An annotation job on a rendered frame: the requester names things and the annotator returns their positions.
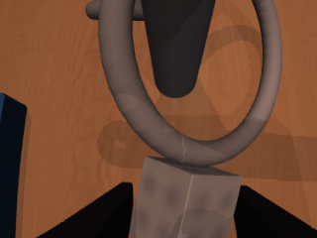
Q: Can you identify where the blue tray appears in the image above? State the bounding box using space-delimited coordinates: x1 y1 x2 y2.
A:
0 92 28 238

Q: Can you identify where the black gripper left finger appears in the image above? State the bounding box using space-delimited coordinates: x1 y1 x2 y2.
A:
37 182 134 238

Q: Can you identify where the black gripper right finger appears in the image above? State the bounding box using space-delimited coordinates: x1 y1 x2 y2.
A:
234 185 317 238

